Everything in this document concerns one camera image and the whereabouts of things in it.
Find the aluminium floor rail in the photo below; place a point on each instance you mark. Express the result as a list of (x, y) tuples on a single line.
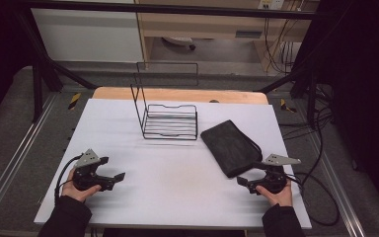
[(342, 194), (16, 154)]

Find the person's right hand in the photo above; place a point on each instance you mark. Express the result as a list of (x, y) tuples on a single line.
[(279, 197)]

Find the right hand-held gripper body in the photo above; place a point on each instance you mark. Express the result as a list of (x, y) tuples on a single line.
[(274, 179)]

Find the white cabinet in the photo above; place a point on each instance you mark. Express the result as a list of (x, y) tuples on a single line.
[(85, 36)]

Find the white power strip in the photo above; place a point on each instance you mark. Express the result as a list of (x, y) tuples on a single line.
[(271, 4)]

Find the black fabric pouch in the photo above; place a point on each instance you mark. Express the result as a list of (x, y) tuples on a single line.
[(230, 148)]

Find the white table cover board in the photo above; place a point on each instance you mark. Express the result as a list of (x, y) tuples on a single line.
[(164, 187)]

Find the black curtain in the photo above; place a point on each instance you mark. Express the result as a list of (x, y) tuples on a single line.
[(0, 49), (365, 82)]

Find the yellow black tape marker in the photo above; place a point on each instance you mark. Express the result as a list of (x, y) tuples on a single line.
[(287, 106), (74, 100)]

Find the wooden desk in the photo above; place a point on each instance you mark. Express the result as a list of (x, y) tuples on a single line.
[(210, 24)]

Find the office chair base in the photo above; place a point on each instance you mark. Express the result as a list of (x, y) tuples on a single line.
[(179, 40)]

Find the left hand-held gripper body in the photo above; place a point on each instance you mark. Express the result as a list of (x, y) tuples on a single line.
[(85, 177)]

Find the black metal stand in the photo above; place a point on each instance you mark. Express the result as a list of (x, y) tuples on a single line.
[(311, 98), (37, 89)]

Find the black frame crossbar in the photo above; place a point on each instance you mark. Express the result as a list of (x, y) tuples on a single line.
[(177, 9)]

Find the person's left hand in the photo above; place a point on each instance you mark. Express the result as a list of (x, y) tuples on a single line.
[(76, 192)]

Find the wooden table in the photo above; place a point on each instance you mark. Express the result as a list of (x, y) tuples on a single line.
[(177, 95)]

